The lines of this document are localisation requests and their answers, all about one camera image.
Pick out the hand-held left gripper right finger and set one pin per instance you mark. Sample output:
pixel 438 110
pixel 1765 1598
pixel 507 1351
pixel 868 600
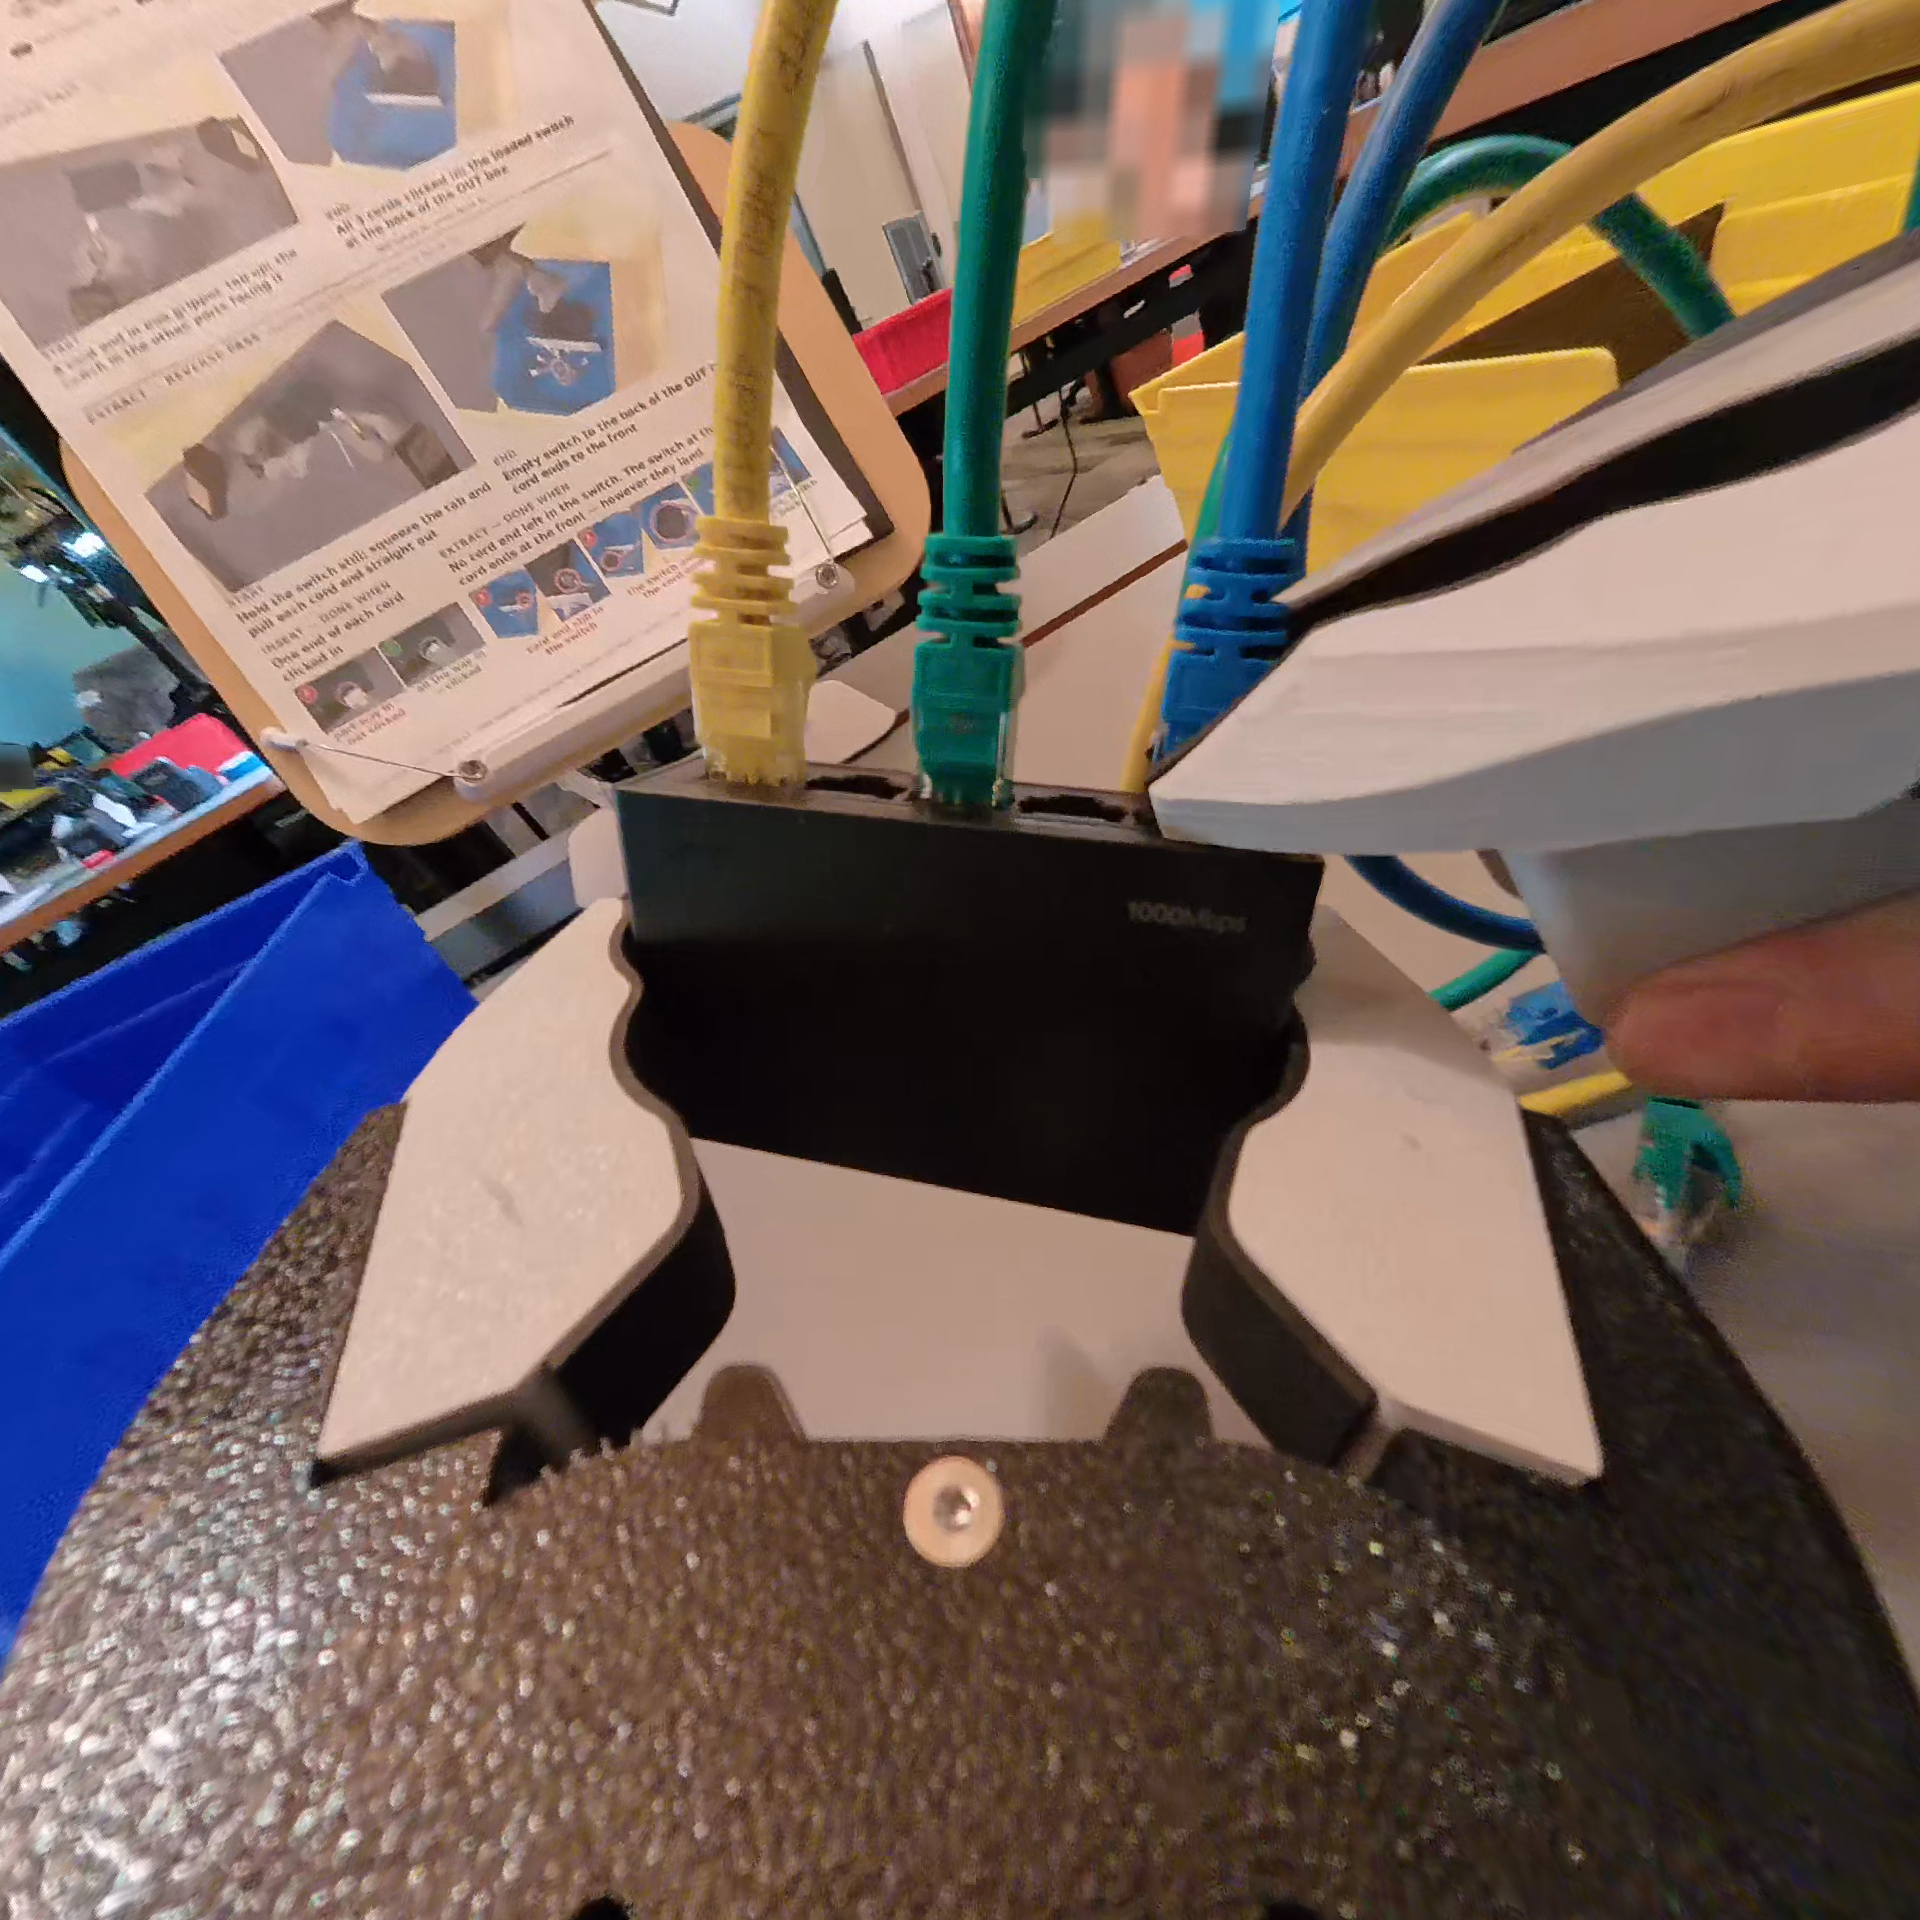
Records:
pixel 1424 1200

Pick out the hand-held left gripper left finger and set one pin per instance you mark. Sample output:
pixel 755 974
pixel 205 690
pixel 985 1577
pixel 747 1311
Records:
pixel 493 1200

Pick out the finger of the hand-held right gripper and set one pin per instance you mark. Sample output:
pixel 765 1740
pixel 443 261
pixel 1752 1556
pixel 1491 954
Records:
pixel 1575 705
pixel 1769 391

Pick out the black network switch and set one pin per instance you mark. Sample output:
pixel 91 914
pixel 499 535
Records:
pixel 960 1019

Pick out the person's right hand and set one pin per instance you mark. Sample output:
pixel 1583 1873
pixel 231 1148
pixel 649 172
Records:
pixel 1785 1019

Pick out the yellow plastic bin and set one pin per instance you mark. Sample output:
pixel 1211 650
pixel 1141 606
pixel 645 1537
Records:
pixel 1440 451

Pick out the blue plastic bin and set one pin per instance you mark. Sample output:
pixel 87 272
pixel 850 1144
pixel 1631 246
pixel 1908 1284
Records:
pixel 179 1079

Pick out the wooden workbench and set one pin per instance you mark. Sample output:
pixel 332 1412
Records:
pixel 117 855

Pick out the red plastic bin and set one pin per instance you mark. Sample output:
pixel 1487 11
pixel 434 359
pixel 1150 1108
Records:
pixel 910 344

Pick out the printed instruction sheet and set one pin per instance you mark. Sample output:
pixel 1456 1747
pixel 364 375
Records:
pixel 377 227

